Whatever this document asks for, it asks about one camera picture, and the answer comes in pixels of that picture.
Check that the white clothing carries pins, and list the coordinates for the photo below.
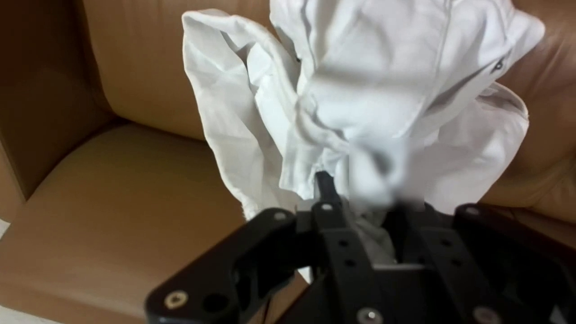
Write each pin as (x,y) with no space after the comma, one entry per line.
(361,84)

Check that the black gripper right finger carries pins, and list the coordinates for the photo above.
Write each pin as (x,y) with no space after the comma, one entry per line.
(479,264)

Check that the brown leather sofa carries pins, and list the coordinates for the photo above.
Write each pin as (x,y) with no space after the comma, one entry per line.
(119,199)

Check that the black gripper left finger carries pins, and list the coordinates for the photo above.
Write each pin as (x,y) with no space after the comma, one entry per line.
(276,271)

